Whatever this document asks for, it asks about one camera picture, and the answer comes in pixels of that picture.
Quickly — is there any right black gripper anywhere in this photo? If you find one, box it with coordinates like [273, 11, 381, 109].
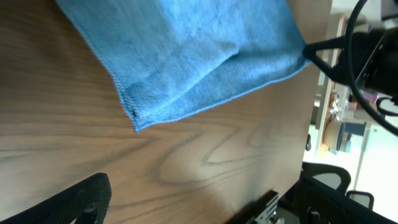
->
[303, 27, 397, 95]

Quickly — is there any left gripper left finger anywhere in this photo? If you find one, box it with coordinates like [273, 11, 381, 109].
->
[1, 173, 112, 224]

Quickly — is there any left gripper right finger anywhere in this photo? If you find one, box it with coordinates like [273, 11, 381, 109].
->
[297, 174, 396, 224]

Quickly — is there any blue cloth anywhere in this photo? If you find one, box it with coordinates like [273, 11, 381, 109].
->
[57, 0, 309, 131]

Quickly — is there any black office chair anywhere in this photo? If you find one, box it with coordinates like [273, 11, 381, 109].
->
[279, 161, 376, 218]

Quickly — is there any right black cable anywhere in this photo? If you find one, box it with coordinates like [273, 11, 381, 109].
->
[343, 0, 398, 137]

